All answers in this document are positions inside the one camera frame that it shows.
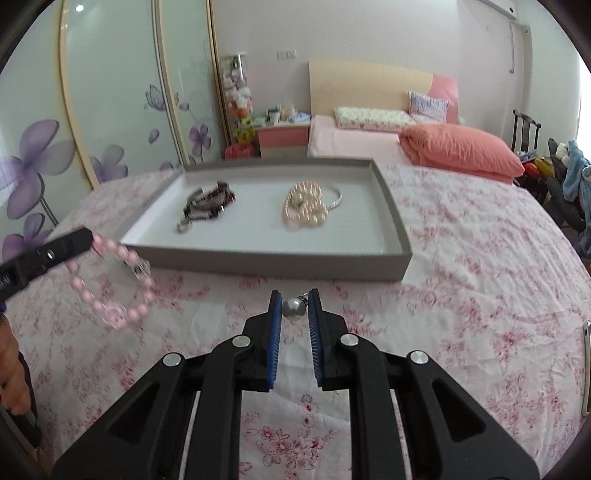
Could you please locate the thin silver bangle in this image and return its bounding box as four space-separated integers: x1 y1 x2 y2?
318 182 343 208

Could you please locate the salmon pink quilt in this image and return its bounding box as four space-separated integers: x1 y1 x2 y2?
398 123 526 185

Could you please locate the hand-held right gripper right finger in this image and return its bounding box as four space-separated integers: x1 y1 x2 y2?
307 288 541 480

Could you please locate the pink floral bedsheet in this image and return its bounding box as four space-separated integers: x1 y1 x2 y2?
0 161 591 480

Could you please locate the silver rimmed flat object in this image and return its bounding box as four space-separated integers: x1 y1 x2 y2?
582 320 591 416

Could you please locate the small patterned cushion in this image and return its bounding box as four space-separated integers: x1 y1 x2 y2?
407 91 450 123

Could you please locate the yellow green plush toy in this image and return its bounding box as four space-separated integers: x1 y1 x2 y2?
233 115 257 145

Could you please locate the floral cream pillow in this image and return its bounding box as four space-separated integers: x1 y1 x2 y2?
335 107 415 134

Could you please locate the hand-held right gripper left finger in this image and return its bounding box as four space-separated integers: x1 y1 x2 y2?
51 290 283 480

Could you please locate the grey cardboard tray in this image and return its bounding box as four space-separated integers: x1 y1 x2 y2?
119 157 413 282

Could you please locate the beige and pink headboard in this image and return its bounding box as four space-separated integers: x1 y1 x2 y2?
308 59 460 123

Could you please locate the cream pearl bracelet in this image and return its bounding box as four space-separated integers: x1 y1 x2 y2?
281 191 329 230

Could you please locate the pearl drop earring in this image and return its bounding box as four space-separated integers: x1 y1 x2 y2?
281 292 311 320

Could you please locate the wall cable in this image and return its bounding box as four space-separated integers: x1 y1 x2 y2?
509 22 528 75

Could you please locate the silver cuff bracelet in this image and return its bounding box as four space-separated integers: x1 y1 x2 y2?
185 187 222 217

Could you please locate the black bead bracelet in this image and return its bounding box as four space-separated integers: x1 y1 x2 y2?
210 181 236 206

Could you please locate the peach pearl bracelet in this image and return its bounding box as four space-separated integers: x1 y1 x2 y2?
288 181 325 205

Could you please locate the clear tube of plush toys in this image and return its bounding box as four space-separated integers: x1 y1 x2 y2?
221 54 254 121

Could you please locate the white air conditioner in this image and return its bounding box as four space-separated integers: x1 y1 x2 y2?
475 0 518 19

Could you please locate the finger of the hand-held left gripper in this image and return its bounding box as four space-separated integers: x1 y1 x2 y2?
0 226 95 301

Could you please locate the dark wooden chair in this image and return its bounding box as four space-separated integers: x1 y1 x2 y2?
512 110 541 154

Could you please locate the blue clothing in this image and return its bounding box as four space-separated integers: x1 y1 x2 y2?
561 141 591 205

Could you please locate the pink bead bracelet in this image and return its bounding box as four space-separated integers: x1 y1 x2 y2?
65 233 155 330

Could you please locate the colourful clothes pile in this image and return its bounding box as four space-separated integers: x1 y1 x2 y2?
519 152 553 186

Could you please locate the person's left hand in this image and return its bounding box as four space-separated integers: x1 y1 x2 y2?
0 314 33 416

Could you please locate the pink mattress sheet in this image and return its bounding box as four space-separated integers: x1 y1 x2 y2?
307 115 403 162

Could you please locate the wardrobe with purple flower doors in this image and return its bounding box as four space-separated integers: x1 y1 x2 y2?
0 0 228 264

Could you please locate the dark red bead bracelet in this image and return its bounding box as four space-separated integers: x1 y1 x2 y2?
184 191 227 220

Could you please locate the pink and white nightstand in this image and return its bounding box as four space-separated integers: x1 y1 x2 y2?
257 124 310 158

